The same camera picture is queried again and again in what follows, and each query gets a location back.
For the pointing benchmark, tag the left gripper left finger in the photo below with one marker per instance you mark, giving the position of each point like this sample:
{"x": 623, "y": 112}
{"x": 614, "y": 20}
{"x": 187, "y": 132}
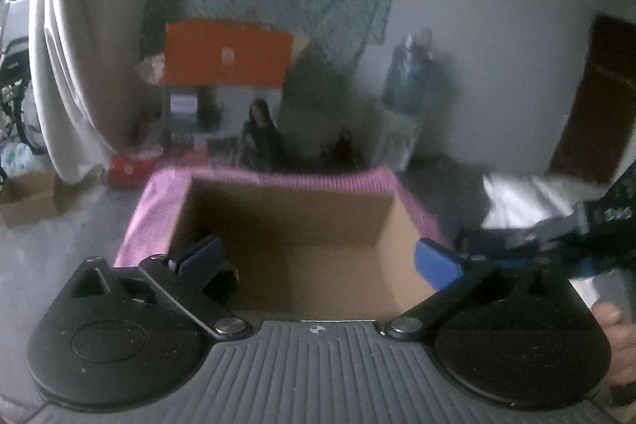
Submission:
{"x": 199, "y": 282}

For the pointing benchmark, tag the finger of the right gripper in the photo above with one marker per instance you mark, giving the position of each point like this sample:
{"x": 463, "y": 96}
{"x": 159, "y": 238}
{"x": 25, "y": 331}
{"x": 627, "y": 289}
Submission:
{"x": 507, "y": 262}
{"x": 495, "y": 242}

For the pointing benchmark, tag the person's right hand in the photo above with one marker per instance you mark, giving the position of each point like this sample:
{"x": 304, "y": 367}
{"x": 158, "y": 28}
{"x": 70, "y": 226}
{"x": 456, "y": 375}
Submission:
{"x": 622, "y": 341}

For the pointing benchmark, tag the dark wooden door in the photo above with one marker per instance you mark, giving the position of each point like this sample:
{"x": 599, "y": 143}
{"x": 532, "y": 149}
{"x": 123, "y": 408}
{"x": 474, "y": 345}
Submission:
{"x": 602, "y": 117}

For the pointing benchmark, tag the red container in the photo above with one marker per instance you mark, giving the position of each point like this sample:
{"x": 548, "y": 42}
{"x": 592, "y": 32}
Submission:
{"x": 132, "y": 170}

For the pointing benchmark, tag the brown cardboard box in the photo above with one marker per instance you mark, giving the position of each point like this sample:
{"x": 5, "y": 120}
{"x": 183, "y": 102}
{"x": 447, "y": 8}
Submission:
{"x": 308, "y": 254}

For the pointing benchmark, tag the small cardboard box on floor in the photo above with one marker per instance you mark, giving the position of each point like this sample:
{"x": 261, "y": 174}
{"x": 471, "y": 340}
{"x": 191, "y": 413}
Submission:
{"x": 29, "y": 198}

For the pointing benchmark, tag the beige curtain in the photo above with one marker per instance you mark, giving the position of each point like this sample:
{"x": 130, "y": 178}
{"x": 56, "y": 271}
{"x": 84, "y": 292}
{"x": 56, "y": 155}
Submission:
{"x": 83, "y": 55}

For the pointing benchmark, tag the red white checkered tablecloth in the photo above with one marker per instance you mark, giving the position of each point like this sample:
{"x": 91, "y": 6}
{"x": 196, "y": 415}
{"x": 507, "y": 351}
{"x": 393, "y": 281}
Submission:
{"x": 155, "y": 219}

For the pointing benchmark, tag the water bottle pack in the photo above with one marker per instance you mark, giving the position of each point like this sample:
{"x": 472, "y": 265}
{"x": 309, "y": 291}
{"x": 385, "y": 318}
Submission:
{"x": 409, "y": 72}

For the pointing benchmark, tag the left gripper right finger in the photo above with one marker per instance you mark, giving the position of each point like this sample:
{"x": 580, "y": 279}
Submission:
{"x": 453, "y": 276}

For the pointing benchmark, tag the orange box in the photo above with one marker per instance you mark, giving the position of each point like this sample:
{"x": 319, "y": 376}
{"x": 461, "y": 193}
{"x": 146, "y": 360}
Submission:
{"x": 205, "y": 52}

